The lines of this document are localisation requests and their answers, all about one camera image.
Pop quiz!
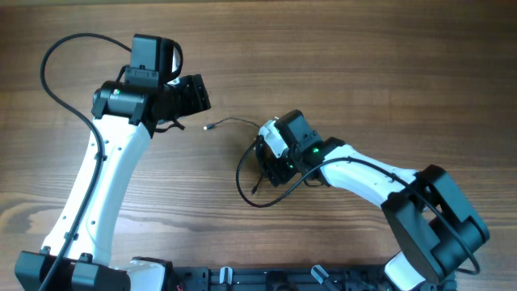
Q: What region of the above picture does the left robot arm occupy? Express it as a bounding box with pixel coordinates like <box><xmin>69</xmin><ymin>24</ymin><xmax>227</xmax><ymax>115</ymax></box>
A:
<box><xmin>15</xmin><ymin>34</ymin><xmax>210</xmax><ymax>290</ymax></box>

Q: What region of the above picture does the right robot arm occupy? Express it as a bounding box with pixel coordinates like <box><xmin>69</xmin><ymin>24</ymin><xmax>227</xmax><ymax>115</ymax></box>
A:
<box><xmin>253</xmin><ymin>110</ymin><xmax>490</xmax><ymax>290</ymax></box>

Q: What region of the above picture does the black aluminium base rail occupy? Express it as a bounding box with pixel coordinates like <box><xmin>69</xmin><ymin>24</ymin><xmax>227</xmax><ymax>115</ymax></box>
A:
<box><xmin>161</xmin><ymin>265</ymin><xmax>397</xmax><ymax>291</ymax></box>

